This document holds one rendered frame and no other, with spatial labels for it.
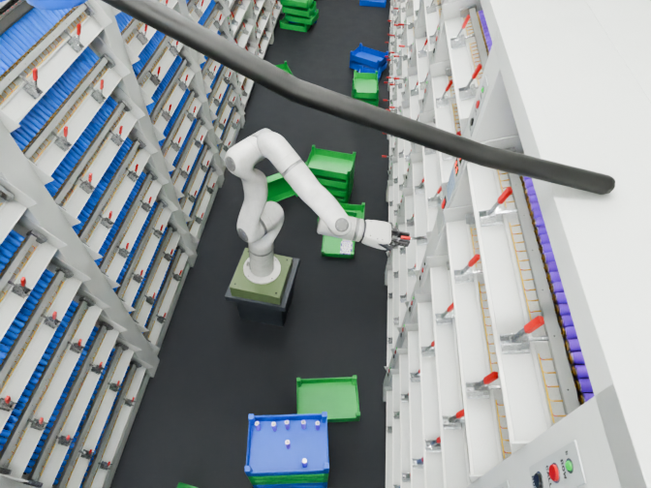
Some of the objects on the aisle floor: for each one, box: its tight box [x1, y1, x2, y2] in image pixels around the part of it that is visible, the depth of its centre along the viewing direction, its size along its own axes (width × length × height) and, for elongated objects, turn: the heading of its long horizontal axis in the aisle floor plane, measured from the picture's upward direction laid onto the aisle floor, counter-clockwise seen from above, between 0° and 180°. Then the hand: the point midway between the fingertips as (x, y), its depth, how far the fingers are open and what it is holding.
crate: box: [322, 210, 357, 259], centre depth 276 cm, size 30×20×8 cm
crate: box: [296, 375, 360, 422], centre depth 214 cm, size 30×20×8 cm
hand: (403, 238), depth 159 cm, fingers open, 3 cm apart
